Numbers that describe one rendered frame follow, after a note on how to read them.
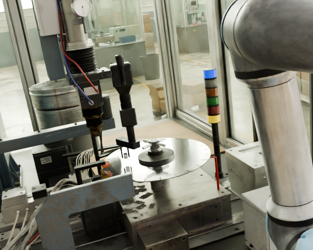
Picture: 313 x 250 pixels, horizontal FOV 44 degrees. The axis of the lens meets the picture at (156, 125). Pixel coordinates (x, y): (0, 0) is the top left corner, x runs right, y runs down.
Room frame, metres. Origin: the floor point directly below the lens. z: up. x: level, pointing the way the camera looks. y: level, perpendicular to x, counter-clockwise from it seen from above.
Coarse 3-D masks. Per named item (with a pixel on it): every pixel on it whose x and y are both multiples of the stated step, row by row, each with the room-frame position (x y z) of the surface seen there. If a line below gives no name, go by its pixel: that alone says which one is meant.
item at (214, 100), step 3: (216, 96) 1.29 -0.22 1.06; (207, 99) 1.29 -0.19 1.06; (210, 99) 1.29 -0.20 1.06; (213, 99) 1.28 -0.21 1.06; (216, 99) 1.29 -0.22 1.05; (207, 102) 1.30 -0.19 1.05; (210, 102) 1.29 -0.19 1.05; (213, 102) 1.28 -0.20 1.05; (216, 102) 1.29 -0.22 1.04; (207, 105) 1.30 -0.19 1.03; (210, 105) 1.29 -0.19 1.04; (213, 105) 1.28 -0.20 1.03; (216, 105) 1.29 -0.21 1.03
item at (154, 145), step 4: (144, 140) 1.12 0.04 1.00; (148, 140) 1.11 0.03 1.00; (152, 140) 1.10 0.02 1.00; (156, 140) 1.09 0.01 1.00; (160, 140) 1.11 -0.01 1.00; (148, 144) 1.08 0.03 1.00; (152, 144) 1.08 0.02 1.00; (156, 144) 1.08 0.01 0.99; (160, 144) 1.07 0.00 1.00; (164, 144) 1.06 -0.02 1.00; (144, 148) 1.06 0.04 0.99; (152, 148) 1.08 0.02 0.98; (156, 148) 1.08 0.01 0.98
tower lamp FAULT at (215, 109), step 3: (207, 108) 1.30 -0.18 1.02; (210, 108) 1.29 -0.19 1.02; (213, 108) 1.28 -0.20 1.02; (216, 108) 1.29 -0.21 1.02; (219, 108) 1.30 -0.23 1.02; (207, 111) 1.30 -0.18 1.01; (210, 111) 1.29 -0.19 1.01; (213, 111) 1.28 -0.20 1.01; (216, 111) 1.29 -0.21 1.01; (219, 111) 1.30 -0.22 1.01; (210, 114) 1.29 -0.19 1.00; (213, 114) 1.28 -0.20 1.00; (216, 114) 1.28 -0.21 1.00
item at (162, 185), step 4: (160, 180) 1.07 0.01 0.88; (164, 180) 1.07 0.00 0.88; (168, 180) 1.08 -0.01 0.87; (152, 184) 1.08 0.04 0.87; (156, 184) 1.07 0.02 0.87; (160, 184) 1.07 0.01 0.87; (164, 184) 1.07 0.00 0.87; (168, 184) 1.08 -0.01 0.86; (152, 188) 1.08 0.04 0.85; (156, 188) 1.07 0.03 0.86; (160, 188) 1.07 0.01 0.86; (164, 188) 1.07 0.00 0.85
